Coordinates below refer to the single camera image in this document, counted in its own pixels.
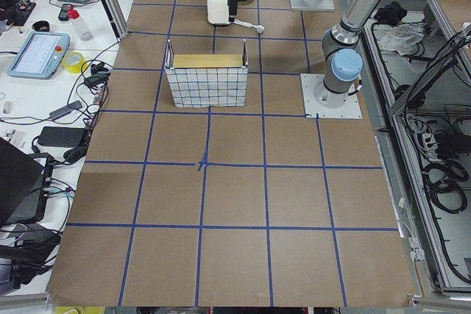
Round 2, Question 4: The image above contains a clear bottle red cap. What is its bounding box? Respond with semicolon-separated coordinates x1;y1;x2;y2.
68;5;93;41

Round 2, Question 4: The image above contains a black power adapter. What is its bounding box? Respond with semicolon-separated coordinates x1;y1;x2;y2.
38;126;85;148

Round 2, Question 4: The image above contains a white toaster power cord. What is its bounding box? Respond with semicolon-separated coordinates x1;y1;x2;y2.
233;18;265;34

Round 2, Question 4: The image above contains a black remote phone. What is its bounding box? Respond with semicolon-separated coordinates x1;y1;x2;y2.
58;3;73;22

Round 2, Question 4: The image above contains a wooden board in basket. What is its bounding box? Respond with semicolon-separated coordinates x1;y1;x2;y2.
173;54;247;68

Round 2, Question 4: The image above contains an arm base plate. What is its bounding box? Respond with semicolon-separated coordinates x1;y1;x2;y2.
290;0;335;12
300;74;362;119

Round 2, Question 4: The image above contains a blue teach pendant near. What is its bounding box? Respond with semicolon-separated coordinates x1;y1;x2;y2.
7;32;70;79

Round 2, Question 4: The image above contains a wire grid basket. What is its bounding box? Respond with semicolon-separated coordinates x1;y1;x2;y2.
165;40;249;108

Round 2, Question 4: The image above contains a black laptop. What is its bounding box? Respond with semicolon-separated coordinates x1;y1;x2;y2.
1;139;53;226

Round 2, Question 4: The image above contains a white toaster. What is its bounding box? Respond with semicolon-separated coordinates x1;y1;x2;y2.
207;0;230;26

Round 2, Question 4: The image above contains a yellow tape roll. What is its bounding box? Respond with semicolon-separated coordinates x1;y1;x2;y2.
62;51;87;74

